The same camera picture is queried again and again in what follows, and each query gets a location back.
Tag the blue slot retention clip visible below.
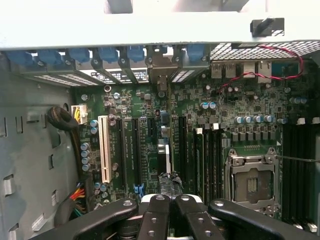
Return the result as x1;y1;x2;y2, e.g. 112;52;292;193
67;48;90;65
37;49;63;66
6;49;35;70
96;46;119;64
125;45;146;64
186;44;208;64

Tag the grey metal pc case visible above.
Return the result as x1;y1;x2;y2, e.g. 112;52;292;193
0;0;320;240

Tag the thin metal locking lever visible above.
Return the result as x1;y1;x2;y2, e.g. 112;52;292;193
273;154;320;165

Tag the silver rear port block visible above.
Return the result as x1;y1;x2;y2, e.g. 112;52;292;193
210;59;273;85

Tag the white power connector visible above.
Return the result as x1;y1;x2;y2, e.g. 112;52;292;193
70;104;89;126

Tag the coloured wire bundle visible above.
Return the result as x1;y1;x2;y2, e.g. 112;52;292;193
68;181;87;217

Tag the short black expansion slot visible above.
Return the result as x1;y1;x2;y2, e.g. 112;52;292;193
146;116;156;135

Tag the metal cpu socket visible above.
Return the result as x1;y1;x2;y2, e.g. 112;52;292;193
223;147;282;213

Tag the long black expansion slot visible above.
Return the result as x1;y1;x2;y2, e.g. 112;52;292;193
115;117;127;193
177;115;188;183
131;116;143;193

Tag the green motherboard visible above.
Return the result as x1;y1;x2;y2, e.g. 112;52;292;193
72;69;320;231

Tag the black sleeved cable bundle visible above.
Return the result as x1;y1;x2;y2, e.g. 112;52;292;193
46;106;87;228

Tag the black plastic case clip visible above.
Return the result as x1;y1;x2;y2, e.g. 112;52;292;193
249;16;285;38

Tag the white expansion slot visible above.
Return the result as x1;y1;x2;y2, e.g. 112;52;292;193
97;114;113;184

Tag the black ram slot bank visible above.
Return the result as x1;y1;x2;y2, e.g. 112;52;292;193
282;118;320;232
203;123;225;203

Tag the red and black twisted wire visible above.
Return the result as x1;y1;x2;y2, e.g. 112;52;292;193
218;44;305;95

